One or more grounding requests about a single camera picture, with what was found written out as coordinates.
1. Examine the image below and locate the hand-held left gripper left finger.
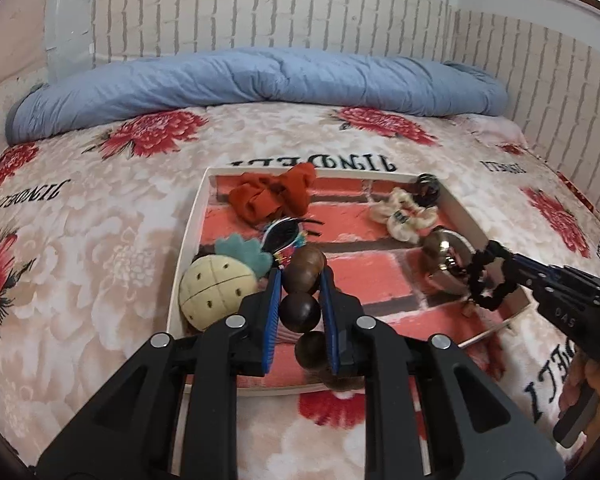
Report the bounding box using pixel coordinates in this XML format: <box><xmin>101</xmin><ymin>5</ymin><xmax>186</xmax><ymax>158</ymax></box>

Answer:
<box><xmin>35</xmin><ymin>269</ymin><xmax>283</xmax><ymax>480</ymax></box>

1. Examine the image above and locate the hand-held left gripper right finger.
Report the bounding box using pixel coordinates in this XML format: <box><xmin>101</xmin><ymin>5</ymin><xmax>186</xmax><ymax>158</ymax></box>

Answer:
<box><xmin>319</xmin><ymin>266</ymin><xmax>566</xmax><ymax>480</ymax></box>

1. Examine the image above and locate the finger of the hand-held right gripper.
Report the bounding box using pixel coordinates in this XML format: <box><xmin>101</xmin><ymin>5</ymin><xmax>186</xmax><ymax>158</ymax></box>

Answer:
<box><xmin>497</xmin><ymin>270</ymin><xmax>543</xmax><ymax>303</ymax></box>
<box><xmin>482</xmin><ymin>240</ymin><xmax>543</xmax><ymax>275</ymax></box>

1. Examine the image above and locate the brown wooden bead bracelet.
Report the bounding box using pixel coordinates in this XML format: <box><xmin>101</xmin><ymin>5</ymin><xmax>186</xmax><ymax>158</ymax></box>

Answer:
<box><xmin>282</xmin><ymin>245</ymin><xmax>368</xmax><ymax>393</ymax></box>

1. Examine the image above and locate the black bead bracelet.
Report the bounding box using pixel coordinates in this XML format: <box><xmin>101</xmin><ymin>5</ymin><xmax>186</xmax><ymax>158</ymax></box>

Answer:
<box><xmin>462</xmin><ymin>252</ymin><xmax>511</xmax><ymax>318</ymax></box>

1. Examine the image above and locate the brick pattern tray box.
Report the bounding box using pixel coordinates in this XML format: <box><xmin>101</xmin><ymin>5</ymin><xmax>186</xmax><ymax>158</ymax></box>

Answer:
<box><xmin>166</xmin><ymin>166</ymin><xmax>531</xmax><ymax>396</ymax></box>

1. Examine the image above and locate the silver metal bracelet watch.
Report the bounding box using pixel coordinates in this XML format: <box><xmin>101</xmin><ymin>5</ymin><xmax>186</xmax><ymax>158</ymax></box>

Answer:
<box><xmin>419</xmin><ymin>229</ymin><xmax>481</xmax><ymax>293</ymax></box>

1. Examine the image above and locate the person's right hand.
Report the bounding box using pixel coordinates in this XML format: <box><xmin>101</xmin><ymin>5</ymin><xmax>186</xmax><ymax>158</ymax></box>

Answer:
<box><xmin>560</xmin><ymin>355</ymin><xmax>600</xmax><ymax>441</ymax></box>

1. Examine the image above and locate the pineapple plush hair clip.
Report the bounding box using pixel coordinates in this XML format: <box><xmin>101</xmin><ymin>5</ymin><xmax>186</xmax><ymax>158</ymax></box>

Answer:
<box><xmin>179</xmin><ymin>236</ymin><xmax>274</xmax><ymax>332</ymax></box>

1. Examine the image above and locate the black rainbow striped hair clip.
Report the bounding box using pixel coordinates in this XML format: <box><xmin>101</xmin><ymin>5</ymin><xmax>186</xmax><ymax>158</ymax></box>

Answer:
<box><xmin>260</xmin><ymin>216</ymin><xmax>326</xmax><ymax>266</ymax></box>

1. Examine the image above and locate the rust red scrunchie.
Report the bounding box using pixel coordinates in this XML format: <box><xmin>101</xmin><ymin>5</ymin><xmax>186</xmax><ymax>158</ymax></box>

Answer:
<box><xmin>228</xmin><ymin>166</ymin><xmax>317</xmax><ymax>223</ymax></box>

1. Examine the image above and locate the cream scrunchie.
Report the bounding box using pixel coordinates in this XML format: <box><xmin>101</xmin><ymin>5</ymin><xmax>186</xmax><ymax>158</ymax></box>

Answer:
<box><xmin>369</xmin><ymin>187</ymin><xmax>437</xmax><ymax>241</ymax></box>

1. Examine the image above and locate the floral printed blanket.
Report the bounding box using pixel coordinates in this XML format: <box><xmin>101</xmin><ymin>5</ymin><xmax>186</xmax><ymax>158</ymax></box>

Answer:
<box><xmin>0</xmin><ymin>80</ymin><xmax>600</xmax><ymax>480</ymax></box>

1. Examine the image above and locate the blue quilt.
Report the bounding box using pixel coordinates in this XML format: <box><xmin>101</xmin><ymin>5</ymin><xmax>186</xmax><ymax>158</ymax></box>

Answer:
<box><xmin>5</xmin><ymin>47</ymin><xmax>508</xmax><ymax>145</ymax></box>

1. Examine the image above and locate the clear plastic object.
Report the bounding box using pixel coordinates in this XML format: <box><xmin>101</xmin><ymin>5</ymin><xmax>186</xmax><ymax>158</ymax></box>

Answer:
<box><xmin>45</xmin><ymin>0</ymin><xmax>96</xmax><ymax>83</ymax></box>

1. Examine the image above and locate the small black hair tie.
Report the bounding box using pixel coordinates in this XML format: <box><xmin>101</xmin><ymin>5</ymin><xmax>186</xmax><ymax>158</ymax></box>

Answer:
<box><xmin>414</xmin><ymin>173</ymin><xmax>441</xmax><ymax>208</ymax></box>

